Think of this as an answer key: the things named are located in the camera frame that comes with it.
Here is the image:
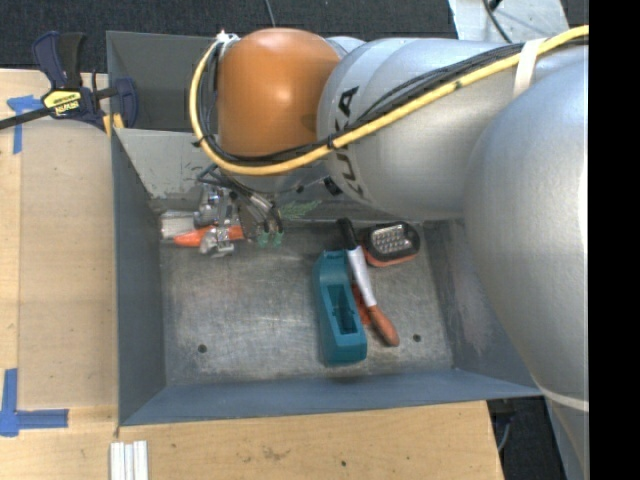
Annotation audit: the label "orange toy carrot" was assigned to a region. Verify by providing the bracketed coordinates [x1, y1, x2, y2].
[173, 198, 321, 248]

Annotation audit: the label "white flat block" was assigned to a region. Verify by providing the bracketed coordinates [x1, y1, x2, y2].
[160, 211, 197, 240]

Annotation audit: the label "grey metal bin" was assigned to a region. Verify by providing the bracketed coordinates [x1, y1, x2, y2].
[104, 30, 544, 427]

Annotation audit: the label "black and white marker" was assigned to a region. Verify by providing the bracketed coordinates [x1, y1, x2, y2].
[337, 217, 378, 310]

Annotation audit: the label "black and orange work light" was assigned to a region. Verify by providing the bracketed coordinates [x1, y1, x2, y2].
[360, 221, 422, 268]

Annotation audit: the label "pale wood flat board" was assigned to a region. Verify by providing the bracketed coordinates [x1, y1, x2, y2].
[17, 117, 121, 412]

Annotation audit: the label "teal plastic box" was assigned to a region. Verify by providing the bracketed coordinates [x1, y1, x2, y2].
[311, 248, 369, 368]

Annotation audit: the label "orange handled pliers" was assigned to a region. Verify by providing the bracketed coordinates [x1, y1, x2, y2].
[351, 281, 401, 348]

